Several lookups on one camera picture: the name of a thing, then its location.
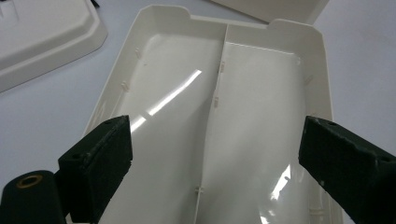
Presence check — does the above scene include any white lid with black handle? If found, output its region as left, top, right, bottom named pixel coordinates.
left=0, top=0, right=109, bottom=94

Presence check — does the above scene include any white divided tray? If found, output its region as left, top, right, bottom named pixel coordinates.
left=81, top=4, right=344, bottom=224

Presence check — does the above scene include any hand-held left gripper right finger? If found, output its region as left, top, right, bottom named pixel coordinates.
left=297, top=115, right=396, bottom=224

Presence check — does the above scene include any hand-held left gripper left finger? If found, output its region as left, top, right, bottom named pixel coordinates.
left=57, top=114, right=134, bottom=224

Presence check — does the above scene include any white plastic storage box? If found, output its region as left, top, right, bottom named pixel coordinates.
left=207, top=0, right=332, bottom=25

